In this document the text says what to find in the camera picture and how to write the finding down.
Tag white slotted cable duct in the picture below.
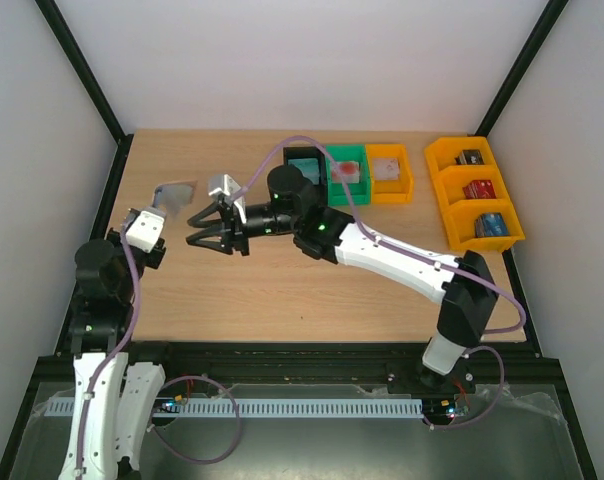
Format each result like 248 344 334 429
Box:
46 397 424 419

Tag yellow bin with blue cards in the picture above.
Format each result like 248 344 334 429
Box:
441 199 525 253

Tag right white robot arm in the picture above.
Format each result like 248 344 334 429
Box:
186 165 498 392

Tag small yellow storage bin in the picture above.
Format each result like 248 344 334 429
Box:
365 143 414 204

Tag yellow bin with black cards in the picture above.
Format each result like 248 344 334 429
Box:
424 136 497 174

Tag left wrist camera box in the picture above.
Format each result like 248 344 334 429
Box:
125 206 166 246

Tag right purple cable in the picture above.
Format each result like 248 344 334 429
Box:
231 134 527 431

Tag clear card holders stack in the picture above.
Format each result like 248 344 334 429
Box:
372 157 400 181

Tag left black frame post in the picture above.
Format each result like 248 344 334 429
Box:
35 0 128 145

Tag right black frame post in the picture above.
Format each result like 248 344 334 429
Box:
474 0 570 137

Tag black card stack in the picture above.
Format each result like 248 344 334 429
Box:
455 149 485 165

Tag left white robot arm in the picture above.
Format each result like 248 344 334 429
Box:
59 220 166 479

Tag blue card stack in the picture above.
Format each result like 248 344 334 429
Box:
474 212 509 238

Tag red white card holders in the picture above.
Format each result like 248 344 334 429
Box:
330 161 361 184

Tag teal card holders stack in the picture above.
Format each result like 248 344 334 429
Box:
288 158 321 185

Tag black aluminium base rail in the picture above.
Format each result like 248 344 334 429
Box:
116 341 478 396

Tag yellow bin with red cards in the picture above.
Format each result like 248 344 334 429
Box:
434 165 510 207

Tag black storage bin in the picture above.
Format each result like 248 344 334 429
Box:
283 146 327 187

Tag red card stack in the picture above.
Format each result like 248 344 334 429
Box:
463 180 496 200

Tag green storage bin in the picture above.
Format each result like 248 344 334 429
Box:
323 144 373 207

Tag black frame post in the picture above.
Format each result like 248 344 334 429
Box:
35 0 128 145
474 0 570 137

